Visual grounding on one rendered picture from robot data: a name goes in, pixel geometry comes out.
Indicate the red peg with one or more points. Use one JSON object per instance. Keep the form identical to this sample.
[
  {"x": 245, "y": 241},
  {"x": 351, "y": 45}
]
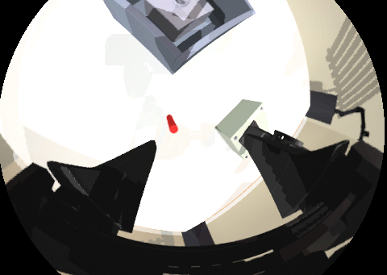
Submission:
[{"x": 171, "y": 124}]

